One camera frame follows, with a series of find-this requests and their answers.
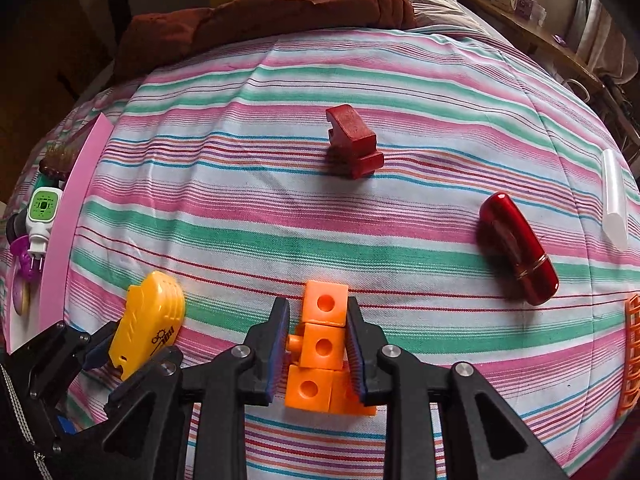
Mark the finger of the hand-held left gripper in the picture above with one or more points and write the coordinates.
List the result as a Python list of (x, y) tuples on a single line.
[(60, 442), (97, 347)]

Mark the glossy red lipstick case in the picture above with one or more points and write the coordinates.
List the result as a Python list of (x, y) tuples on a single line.
[(520, 250)]

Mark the brown quilted blanket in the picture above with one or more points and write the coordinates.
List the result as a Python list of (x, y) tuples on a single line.
[(280, 10)]

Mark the orange plastic basket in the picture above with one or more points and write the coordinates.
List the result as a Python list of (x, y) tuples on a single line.
[(631, 355)]

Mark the wooden side table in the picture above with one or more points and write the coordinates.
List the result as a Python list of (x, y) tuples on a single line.
[(530, 35)]

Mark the pink storage box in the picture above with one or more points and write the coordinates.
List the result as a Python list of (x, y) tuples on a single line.
[(70, 220)]

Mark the white pillow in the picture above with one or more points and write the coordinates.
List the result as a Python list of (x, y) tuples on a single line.
[(440, 5)]

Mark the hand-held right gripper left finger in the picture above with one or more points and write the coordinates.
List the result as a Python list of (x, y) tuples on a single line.
[(277, 360)]

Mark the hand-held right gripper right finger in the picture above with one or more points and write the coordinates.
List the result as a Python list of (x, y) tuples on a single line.
[(356, 360)]

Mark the yellow plastic toy piece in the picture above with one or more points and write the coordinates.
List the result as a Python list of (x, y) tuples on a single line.
[(147, 325)]

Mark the purple plastic toy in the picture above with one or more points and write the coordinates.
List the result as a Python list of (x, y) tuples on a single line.
[(24, 255)]

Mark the white and green plug-in device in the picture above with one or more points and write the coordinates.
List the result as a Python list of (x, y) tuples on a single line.
[(41, 215)]

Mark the red plastic block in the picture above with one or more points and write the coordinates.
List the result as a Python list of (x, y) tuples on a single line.
[(352, 142)]

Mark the brown hairbrush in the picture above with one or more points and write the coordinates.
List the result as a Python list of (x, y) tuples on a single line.
[(57, 160)]

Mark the striped bed sheet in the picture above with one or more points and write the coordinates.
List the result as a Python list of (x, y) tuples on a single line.
[(300, 210)]

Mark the white plastic tube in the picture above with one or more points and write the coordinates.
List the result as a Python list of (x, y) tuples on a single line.
[(615, 200)]

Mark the small purple box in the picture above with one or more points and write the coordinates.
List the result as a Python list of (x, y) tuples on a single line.
[(525, 7)]

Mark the orange linked cube blocks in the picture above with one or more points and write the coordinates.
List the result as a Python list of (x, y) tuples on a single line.
[(320, 345)]

